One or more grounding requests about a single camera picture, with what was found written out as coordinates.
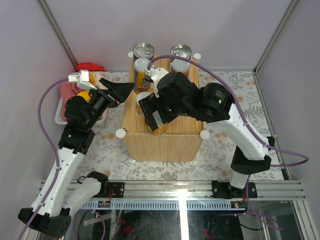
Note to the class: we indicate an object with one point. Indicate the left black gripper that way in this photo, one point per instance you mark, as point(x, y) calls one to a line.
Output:
point(120, 90)

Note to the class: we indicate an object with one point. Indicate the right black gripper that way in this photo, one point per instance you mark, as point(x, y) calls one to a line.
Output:
point(150, 104)

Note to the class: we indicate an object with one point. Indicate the yellow porridge can with spoon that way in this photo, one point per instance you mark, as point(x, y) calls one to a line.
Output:
point(141, 84)

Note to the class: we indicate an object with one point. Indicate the light blue tin can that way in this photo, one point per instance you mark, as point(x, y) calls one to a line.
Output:
point(181, 50)

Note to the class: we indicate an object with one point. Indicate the dark blue tin can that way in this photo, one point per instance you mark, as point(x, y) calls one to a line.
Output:
point(143, 50)

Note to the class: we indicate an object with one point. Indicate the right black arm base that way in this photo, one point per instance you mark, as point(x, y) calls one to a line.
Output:
point(223, 190)

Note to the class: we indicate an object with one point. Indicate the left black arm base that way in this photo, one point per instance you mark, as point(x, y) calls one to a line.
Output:
point(112, 190)

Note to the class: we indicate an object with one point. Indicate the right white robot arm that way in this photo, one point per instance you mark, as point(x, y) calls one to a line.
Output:
point(218, 107)

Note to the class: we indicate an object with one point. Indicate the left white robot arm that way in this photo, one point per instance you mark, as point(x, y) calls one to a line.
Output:
point(51, 213)

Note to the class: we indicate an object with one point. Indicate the beige patterned cloth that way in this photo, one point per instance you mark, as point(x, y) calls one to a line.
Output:
point(98, 75)

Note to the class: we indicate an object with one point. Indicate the yellow cloth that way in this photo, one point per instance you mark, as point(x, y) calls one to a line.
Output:
point(84, 93)

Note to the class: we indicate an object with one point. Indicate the red cloth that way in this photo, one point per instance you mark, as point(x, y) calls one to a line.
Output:
point(91, 67)

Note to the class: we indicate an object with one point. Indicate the wooden cube cabinet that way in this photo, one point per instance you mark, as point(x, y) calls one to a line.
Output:
point(180, 142)

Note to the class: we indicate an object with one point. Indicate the pink cloth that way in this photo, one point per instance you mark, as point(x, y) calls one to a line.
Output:
point(68, 90)

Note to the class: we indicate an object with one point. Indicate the white laundry basket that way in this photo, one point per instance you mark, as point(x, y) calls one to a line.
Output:
point(59, 116)

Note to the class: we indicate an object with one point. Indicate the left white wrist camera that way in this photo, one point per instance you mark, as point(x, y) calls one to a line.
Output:
point(82, 80)

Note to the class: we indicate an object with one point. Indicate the aluminium front rail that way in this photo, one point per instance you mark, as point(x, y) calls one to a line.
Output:
point(175, 195)

